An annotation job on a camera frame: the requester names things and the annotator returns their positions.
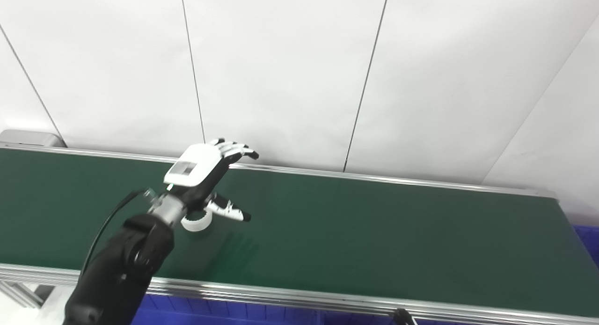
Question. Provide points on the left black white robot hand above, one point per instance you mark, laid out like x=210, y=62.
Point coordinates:
x=196, y=163

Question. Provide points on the aluminium conveyor leg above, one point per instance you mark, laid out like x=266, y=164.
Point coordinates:
x=18, y=294

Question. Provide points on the blue bin with white parts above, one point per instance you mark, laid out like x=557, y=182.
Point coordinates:
x=210, y=313

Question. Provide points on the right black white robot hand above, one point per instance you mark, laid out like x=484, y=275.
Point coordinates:
x=402, y=317

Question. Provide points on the green conveyor belt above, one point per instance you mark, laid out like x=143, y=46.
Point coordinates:
x=281, y=297
x=374, y=231

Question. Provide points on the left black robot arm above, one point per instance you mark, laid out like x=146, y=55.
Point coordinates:
x=121, y=269

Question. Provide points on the empty blue bin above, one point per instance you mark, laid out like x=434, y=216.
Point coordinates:
x=588, y=247

